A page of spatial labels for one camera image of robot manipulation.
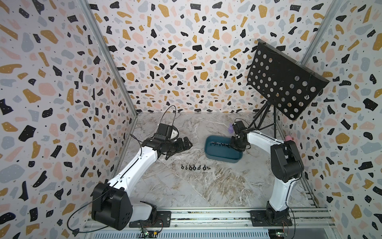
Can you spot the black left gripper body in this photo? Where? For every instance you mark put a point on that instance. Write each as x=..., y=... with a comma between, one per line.
x=176, y=146

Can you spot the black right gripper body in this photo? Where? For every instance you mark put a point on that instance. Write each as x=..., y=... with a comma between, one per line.
x=235, y=144

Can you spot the teal plastic storage box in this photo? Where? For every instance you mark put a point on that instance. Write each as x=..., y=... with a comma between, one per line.
x=219, y=153

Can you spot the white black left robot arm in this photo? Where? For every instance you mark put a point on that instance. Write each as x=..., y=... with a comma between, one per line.
x=111, y=204

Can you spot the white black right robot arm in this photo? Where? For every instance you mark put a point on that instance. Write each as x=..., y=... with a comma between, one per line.
x=286, y=166

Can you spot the purple rabbit figurine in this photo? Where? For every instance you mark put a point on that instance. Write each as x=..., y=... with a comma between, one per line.
x=231, y=129

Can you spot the black music stand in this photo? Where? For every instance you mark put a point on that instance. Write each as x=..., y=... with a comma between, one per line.
x=287, y=86

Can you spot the aluminium corner profile right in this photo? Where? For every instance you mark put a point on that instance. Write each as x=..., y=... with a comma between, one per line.
x=330, y=15

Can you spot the aluminium corner profile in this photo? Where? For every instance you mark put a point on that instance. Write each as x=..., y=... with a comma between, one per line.
x=85, y=8
x=330, y=15

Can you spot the aluminium corner profile left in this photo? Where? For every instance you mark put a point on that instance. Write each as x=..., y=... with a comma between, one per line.
x=85, y=8

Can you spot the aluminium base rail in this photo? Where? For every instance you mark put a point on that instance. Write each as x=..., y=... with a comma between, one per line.
x=224, y=223

